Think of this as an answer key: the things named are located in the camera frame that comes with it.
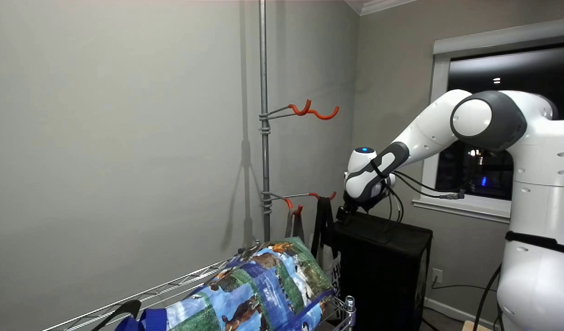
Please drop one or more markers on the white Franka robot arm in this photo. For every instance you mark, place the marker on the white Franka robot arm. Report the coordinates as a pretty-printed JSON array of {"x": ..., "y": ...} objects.
[{"x": 539, "y": 184}]

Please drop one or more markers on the short orange-tipped high hook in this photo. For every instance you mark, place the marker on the short orange-tipped high hook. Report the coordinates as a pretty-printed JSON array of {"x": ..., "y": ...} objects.
[{"x": 324, "y": 114}]

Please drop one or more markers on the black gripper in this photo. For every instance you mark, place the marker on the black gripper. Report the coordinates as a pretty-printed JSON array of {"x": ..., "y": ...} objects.
[{"x": 348, "y": 214}]

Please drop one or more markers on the blue animal picture print bag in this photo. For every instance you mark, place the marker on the blue animal picture print bag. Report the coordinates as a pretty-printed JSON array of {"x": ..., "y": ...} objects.
[{"x": 263, "y": 287}]

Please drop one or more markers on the white wall outlet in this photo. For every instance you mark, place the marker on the white wall outlet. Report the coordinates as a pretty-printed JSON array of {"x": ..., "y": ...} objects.
[{"x": 438, "y": 276}]

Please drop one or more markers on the grey metal coat rack pole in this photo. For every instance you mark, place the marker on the grey metal coat rack pole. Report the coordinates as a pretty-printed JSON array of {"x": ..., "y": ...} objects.
[{"x": 265, "y": 122}]

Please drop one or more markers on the white framed window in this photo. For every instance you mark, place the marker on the white framed window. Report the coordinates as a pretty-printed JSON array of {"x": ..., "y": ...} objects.
[{"x": 508, "y": 74}]

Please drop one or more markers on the short orange-tipped low hook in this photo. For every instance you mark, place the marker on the short orange-tipped low hook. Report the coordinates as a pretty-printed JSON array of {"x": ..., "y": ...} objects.
[{"x": 322, "y": 195}]

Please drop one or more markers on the long orange-tipped low hook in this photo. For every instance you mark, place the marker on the long orange-tipped low hook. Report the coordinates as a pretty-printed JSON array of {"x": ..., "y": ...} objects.
[{"x": 293, "y": 206}]

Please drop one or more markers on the black cloth covered cabinet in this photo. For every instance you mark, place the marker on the black cloth covered cabinet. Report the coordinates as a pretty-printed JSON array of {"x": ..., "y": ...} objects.
[{"x": 385, "y": 276}]

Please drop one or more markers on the long orange-tipped high hook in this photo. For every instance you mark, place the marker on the long orange-tipped high hook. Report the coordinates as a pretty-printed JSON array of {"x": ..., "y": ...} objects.
[{"x": 300, "y": 109}]

